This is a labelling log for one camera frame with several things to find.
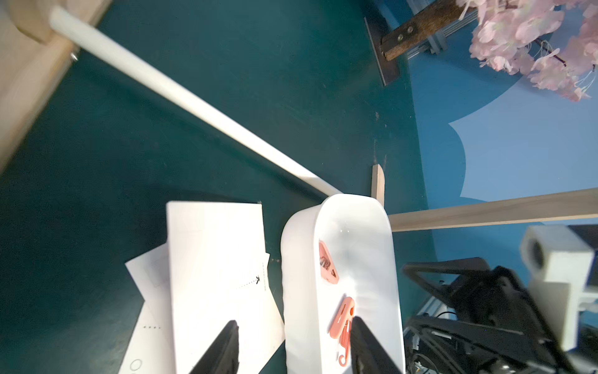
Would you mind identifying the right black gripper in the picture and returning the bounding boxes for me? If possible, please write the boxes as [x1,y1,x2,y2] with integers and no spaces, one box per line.
[403,257,575,373]

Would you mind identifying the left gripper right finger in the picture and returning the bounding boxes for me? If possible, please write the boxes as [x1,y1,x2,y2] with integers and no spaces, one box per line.
[350,316,402,374]

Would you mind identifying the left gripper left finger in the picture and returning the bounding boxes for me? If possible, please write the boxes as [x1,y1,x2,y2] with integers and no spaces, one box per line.
[190,320,239,374]

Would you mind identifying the white postcard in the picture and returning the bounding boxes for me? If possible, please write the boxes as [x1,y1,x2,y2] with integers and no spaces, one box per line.
[118,303,175,374]
[166,201,284,373]
[126,243,171,313]

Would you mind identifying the white rectangular tray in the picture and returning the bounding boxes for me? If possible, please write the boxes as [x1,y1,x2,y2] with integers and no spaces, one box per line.
[280,194,406,373]

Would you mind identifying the pink cherry blossom tree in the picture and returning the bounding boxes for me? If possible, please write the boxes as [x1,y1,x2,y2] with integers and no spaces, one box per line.
[363,0,598,103]

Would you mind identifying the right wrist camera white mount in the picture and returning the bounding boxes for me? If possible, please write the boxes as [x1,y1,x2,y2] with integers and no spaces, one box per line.
[520,224,597,352]

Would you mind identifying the aluminium frame profiles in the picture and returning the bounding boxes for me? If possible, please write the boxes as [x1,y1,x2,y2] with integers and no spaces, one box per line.
[406,0,477,59]

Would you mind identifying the wooden drying rack frame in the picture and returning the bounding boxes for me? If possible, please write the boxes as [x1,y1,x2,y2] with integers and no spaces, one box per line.
[6,1,597,232]

